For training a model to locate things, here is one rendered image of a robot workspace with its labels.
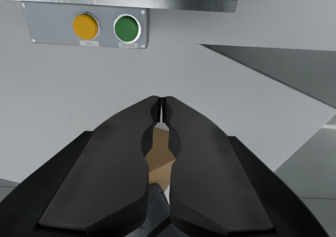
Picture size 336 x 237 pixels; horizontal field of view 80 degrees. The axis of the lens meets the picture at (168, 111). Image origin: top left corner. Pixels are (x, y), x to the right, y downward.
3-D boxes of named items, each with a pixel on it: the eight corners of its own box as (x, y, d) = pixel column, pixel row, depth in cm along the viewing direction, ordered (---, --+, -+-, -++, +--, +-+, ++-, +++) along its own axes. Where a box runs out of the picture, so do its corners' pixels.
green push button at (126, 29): (139, 40, 37) (138, 42, 36) (117, 38, 37) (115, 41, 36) (138, 16, 35) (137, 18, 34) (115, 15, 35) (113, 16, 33)
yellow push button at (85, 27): (101, 38, 37) (98, 40, 35) (79, 36, 37) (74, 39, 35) (98, 14, 35) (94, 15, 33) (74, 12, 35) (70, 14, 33)
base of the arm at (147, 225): (148, 205, 62) (169, 233, 58) (104, 234, 51) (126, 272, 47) (165, 174, 55) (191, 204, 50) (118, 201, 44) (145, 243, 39)
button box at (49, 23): (149, 41, 43) (147, 50, 37) (47, 36, 42) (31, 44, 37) (149, 4, 39) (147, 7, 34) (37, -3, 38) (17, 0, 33)
